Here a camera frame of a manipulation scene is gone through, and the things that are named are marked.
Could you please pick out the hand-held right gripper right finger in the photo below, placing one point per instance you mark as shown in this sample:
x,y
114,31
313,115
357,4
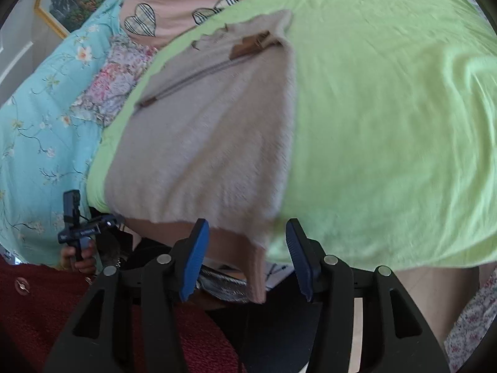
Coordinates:
x,y
299,264

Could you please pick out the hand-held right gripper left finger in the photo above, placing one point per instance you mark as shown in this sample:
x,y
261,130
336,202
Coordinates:
x,y
194,264

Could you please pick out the beige knit sweater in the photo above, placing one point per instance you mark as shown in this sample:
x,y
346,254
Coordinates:
x,y
202,143

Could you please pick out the person's left hand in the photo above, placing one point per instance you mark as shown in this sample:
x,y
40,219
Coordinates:
x,y
87,266

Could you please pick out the dark cloth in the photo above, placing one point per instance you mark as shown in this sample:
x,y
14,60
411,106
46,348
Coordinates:
x,y
271,330

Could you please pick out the small metal object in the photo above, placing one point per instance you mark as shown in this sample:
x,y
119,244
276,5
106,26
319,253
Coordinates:
x,y
21,285

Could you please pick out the turquoise floral blanket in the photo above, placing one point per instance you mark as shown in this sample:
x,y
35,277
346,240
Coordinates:
x,y
39,105

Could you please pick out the dark red rug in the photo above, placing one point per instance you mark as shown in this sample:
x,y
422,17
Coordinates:
x,y
31,318

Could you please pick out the beige mattress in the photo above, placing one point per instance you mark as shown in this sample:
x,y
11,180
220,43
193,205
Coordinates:
x,y
423,299

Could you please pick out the floral ruffled pillow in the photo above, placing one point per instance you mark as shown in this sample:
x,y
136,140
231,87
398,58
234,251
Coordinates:
x,y
112,81

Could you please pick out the white door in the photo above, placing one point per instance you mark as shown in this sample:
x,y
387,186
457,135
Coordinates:
x,y
15,58

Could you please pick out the light green bed sheet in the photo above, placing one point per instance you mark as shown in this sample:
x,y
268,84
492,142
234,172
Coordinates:
x,y
388,124

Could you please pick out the white floral cloth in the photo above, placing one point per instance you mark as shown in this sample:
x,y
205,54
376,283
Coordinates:
x,y
473,318

